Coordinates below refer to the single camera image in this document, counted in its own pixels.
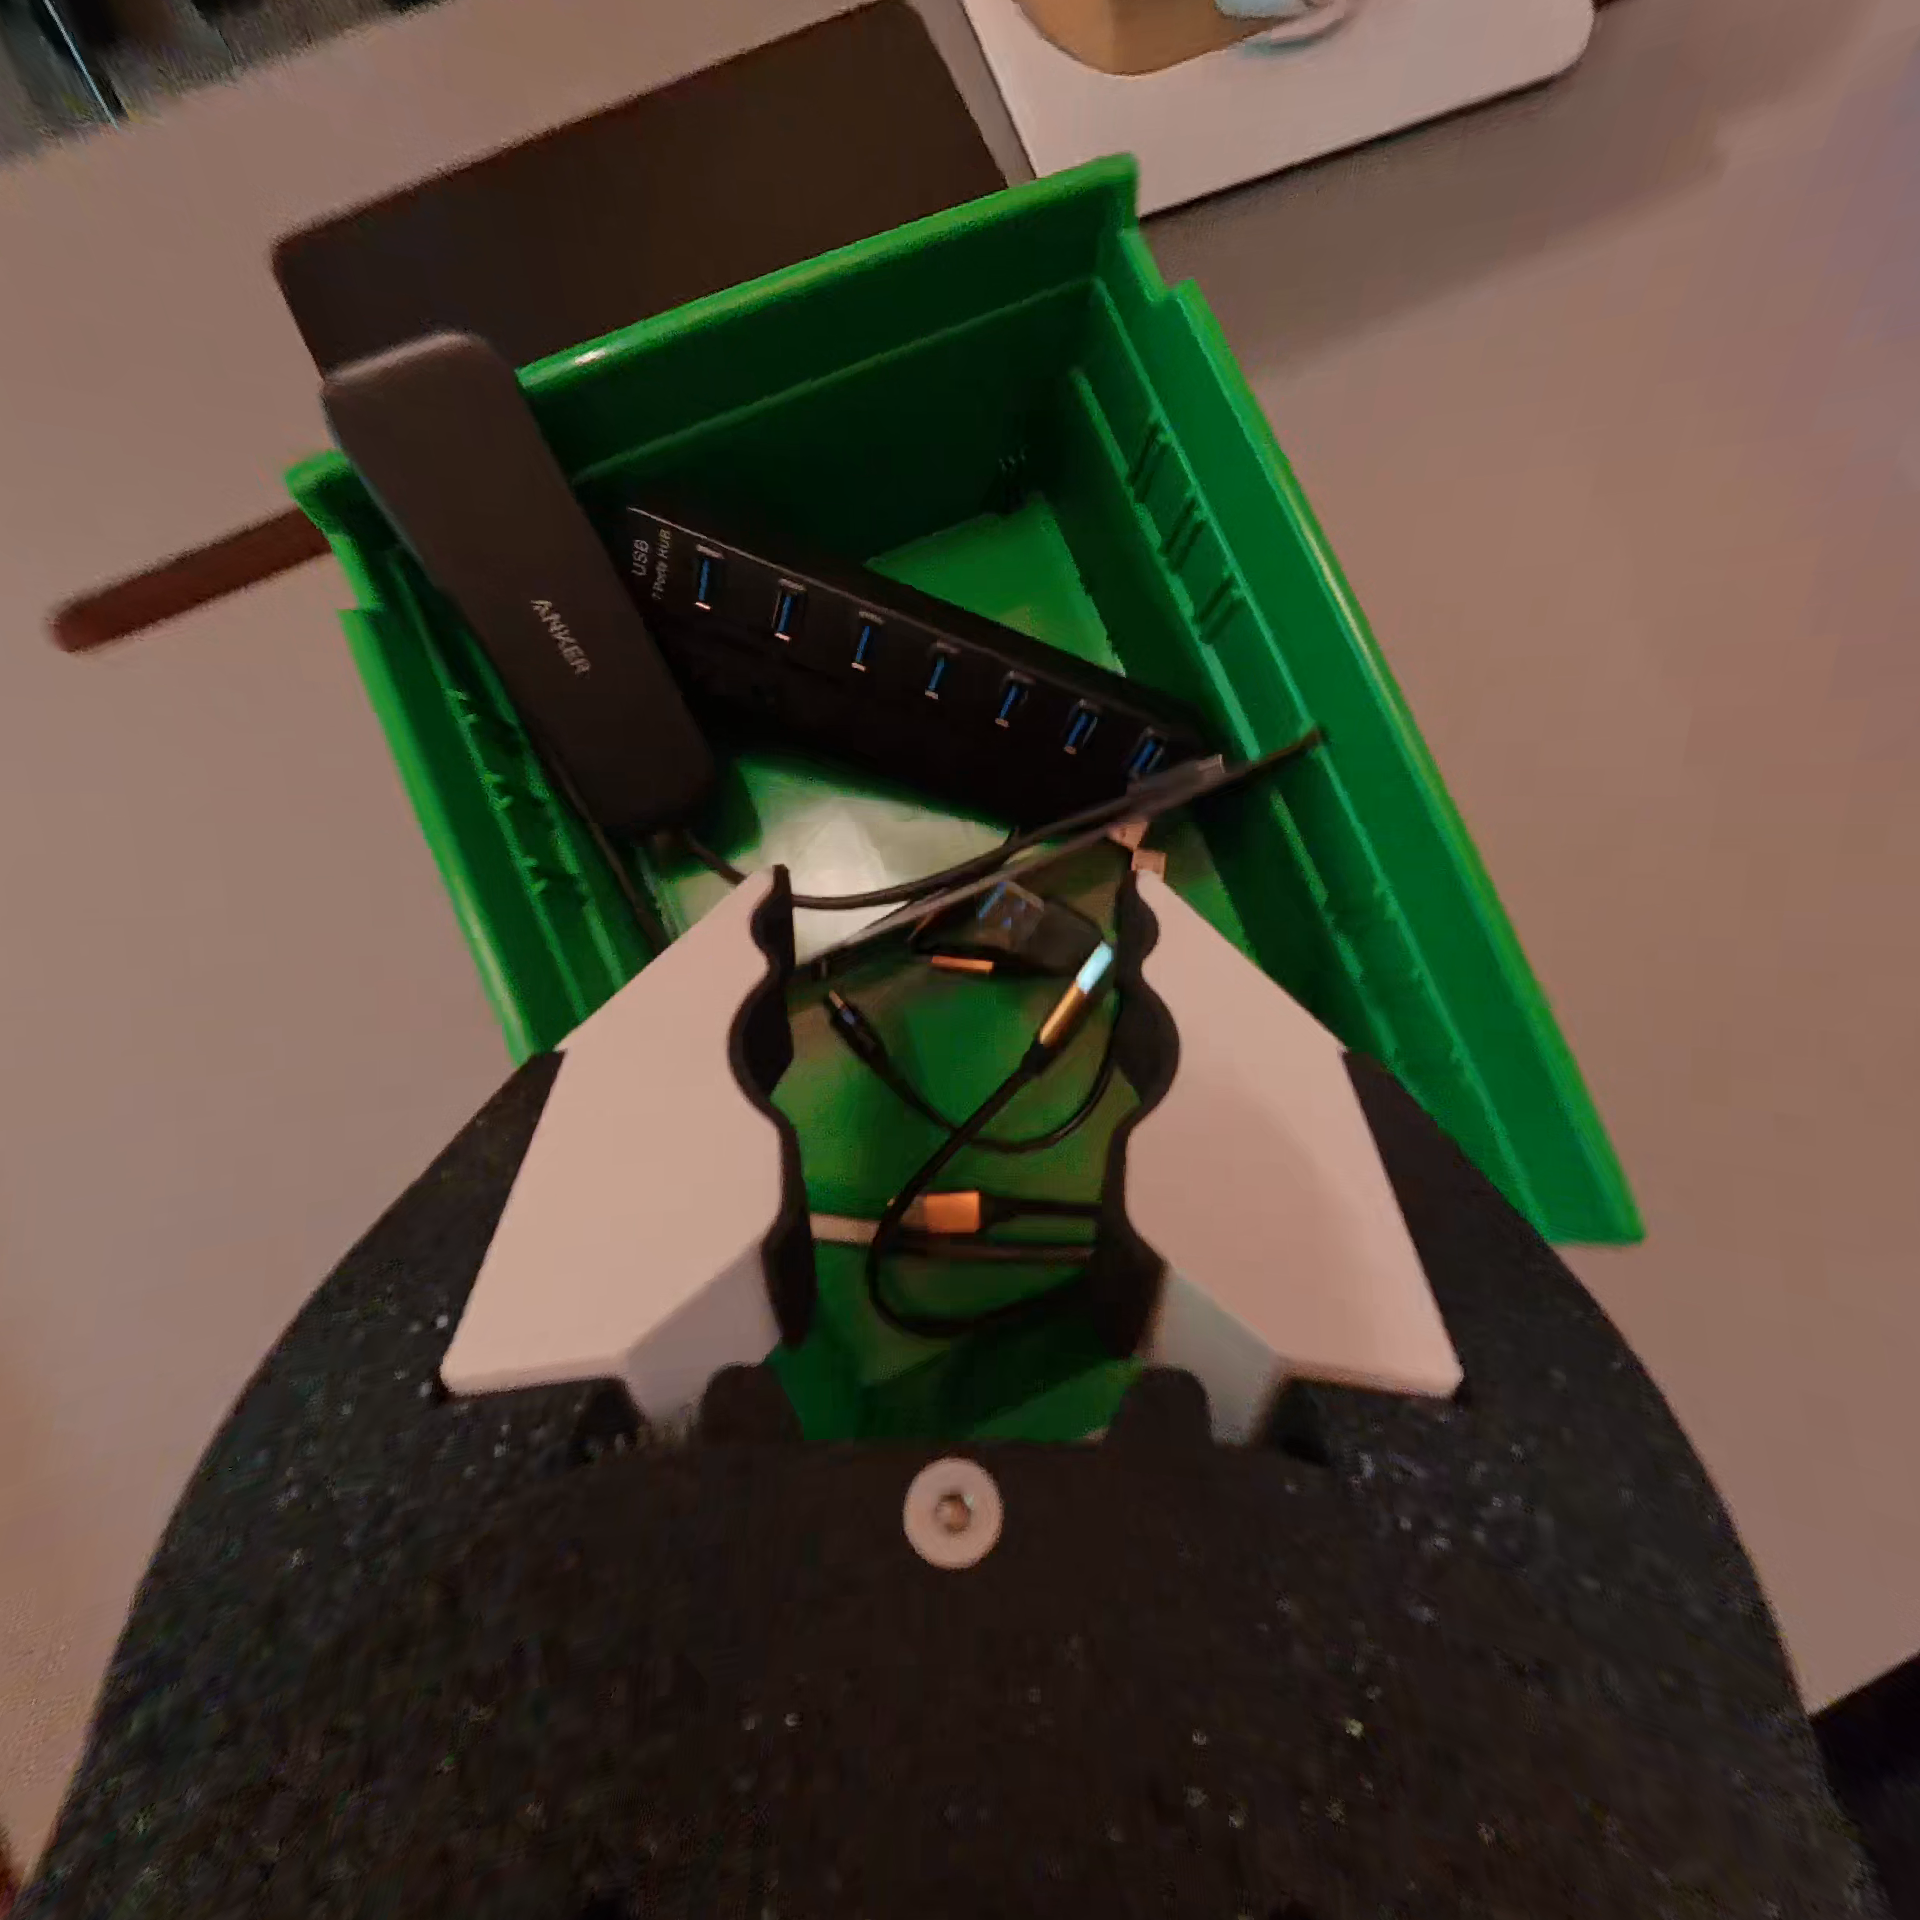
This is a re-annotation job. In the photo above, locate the green plastic bin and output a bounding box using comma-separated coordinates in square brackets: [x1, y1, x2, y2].
[283, 154, 1644, 1446]

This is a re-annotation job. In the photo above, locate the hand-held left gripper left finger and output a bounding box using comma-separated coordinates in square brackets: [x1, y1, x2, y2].
[442, 866, 822, 1425]

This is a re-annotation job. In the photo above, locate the dark grey slim hub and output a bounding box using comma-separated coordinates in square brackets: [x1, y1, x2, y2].
[321, 332, 714, 830]

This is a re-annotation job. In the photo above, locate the black multi-port usb hub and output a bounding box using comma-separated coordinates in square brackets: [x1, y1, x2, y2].
[621, 502, 1228, 825]

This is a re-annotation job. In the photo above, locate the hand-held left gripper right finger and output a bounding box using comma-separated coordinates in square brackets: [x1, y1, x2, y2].
[1098, 877, 1464, 1446]

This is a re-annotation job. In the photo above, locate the black tablet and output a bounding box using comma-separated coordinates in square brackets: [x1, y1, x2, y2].
[272, 0, 1010, 374]

